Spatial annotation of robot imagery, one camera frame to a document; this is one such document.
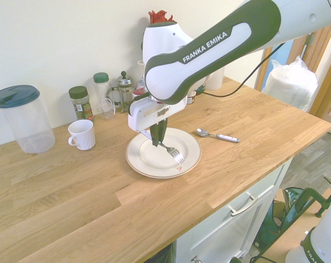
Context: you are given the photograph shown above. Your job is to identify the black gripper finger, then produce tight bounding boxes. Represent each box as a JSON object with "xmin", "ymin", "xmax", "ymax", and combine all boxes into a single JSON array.
[
  {"xmin": 159, "ymin": 117, "xmax": 169, "ymax": 145},
  {"xmin": 150, "ymin": 123, "xmax": 162, "ymax": 147}
]

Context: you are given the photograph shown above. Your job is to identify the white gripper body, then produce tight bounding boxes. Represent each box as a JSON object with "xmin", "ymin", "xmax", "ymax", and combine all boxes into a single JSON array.
[{"xmin": 127, "ymin": 98, "xmax": 187, "ymax": 135}]

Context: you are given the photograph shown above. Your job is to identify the silver fork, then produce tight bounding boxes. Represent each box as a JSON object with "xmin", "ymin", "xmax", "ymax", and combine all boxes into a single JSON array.
[{"xmin": 159, "ymin": 141, "xmax": 185, "ymax": 166}]

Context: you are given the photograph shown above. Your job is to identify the white plate with gold rim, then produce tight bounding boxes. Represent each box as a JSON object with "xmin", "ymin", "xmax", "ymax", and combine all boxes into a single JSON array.
[{"xmin": 125, "ymin": 127, "xmax": 203, "ymax": 179}]

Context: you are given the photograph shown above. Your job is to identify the glass French press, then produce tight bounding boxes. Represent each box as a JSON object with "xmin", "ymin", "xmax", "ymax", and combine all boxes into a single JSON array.
[{"xmin": 107, "ymin": 71, "xmax": 136, "ymax": 114}]

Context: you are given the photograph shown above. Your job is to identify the small clear plastic cup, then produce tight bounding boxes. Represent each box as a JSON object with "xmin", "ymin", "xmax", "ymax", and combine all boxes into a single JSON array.
[{"xmin": 100, "ymin": 98, "xmax": 116, "ymax": 121}]

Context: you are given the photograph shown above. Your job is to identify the white printed vase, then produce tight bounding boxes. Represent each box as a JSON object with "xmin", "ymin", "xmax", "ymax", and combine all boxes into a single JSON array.
[{"xmin": 137, "ymin": 60, "xmax": 148, "ymax": 95}]

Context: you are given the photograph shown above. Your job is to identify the small jar with red label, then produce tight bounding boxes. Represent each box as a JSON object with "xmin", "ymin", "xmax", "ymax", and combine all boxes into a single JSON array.
[{"xmin": 185, "ymin": 90, "xmax": 198, "ymax": 105}]

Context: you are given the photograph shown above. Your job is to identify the clear jar with green lid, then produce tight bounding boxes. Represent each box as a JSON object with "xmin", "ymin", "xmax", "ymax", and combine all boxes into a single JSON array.
[{"xmin": 92, "ymin": 72, "xmax": 113, "ymax": 116}]

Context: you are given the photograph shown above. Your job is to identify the spice jar with dark lid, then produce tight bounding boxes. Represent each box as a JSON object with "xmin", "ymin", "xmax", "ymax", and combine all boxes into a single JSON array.
[{"xmin": 68, "ymin": 85, "xmax": 95, "ymax": 123}]

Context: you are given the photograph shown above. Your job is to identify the white ceramic mug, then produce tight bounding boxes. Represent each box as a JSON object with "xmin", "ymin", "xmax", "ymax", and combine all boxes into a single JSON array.
[{"xmin": 67, "ymin": 119, "xmax": 97, "ymax": 151}]

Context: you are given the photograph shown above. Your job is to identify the white cylinder roll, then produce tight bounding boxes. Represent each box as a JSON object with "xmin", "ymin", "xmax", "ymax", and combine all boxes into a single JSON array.
[{"xmin": 205, "ymin": 65, "xmax": 225, "ymax": 90}]

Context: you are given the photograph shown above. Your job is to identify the red flowers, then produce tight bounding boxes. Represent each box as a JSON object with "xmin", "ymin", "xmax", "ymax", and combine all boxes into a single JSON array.
[{"xmin": 148, "ymin": 10, "xmax": 178, "ymax": 25}]

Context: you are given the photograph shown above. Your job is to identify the clear container with blue lid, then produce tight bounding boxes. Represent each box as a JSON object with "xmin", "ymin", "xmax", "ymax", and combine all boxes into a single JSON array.
[{"xmin": 0, "ymin": 84, "xmax": 56, "ymax": 155}]

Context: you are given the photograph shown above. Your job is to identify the white cabinet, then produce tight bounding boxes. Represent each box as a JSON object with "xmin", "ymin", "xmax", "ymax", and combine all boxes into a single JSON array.
[{"xmin": 143, "ymin": 157, "xmax": 294, "ymax": 263}]

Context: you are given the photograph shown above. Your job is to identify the clear bag of white goods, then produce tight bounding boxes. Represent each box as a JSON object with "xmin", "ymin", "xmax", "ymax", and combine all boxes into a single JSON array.
[{"xmin": 260, "ymin": 56, "xmax": 319, "ymax": 113}]

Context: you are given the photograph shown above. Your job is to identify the green bag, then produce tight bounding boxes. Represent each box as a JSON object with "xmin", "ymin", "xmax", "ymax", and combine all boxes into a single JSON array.
[{"xmin": 254, "ymin": 187, "xmax": 319, "ymax": 250}]

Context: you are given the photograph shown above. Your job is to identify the green clamp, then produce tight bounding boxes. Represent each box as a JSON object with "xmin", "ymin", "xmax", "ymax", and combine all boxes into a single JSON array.
[{"xmin": 280, "ymin": 178, "xmax": 331, "ymax": 236}]

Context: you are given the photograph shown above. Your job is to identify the silver spoon with white handle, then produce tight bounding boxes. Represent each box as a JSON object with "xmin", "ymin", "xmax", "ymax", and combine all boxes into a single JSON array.
[{"xmin": 196, "ymin": 128, "xmax": 241, "ymax": 144}]

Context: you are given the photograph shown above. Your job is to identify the black cable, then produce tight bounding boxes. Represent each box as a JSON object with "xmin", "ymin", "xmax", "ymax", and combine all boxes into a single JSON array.
[{"xmin": 200, "ymin": 42, "xmax": 288, "ymax": 98}]

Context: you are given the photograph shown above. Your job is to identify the silver drawer handle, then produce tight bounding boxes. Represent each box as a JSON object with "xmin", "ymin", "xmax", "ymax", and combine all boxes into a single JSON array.
[{"xmin": 227, "ymin": 193, "xmax": 260, "ymax": 217}]

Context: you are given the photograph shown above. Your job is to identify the wooden door frame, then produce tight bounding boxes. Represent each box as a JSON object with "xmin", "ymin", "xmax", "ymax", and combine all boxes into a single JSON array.
[{"xmin": 254, "ymin": 21, "xmax": 331, "ymax": 118}]

